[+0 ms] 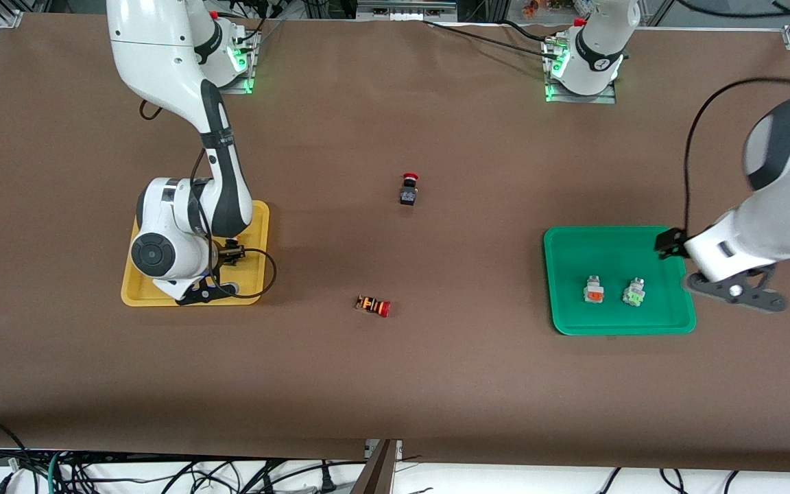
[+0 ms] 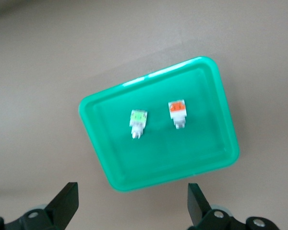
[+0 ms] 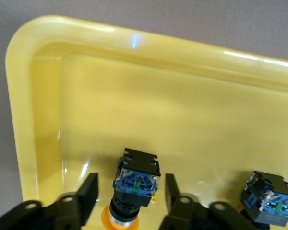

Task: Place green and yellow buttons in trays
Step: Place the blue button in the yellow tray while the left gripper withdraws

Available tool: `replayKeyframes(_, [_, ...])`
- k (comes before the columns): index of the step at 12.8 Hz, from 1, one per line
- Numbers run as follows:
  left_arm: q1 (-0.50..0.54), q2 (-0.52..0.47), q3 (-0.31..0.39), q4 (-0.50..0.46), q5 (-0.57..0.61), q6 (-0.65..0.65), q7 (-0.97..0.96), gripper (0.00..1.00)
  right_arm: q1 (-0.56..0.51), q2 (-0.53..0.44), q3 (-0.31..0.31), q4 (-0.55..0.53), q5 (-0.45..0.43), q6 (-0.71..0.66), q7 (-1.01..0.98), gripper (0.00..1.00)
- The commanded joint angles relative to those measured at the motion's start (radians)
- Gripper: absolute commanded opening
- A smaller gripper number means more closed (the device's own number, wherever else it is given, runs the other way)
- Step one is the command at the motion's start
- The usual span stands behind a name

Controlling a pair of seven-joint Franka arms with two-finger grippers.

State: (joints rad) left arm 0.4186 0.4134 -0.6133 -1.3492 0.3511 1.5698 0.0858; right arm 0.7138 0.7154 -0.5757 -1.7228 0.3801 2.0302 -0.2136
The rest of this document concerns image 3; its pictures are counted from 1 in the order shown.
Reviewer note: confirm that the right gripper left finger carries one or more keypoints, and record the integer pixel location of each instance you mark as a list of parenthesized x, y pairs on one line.
[(88, 191)]

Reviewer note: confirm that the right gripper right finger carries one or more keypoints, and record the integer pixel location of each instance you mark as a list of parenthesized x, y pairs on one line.
[(174, 201)]

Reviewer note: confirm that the yellow push button black base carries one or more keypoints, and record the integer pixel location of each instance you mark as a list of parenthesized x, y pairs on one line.
[(268, 198), (134, 182)]

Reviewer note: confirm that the yellow plastic tray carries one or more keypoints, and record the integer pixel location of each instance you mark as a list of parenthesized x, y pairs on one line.
[(158, 107)]

